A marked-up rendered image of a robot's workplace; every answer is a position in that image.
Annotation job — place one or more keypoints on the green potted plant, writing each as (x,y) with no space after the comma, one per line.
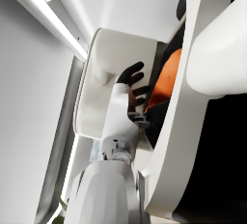
(61,205)

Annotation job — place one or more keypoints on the orange carrot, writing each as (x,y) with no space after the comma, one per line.
(165,79)

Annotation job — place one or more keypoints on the long ceiling light strip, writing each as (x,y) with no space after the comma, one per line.
(48,18)

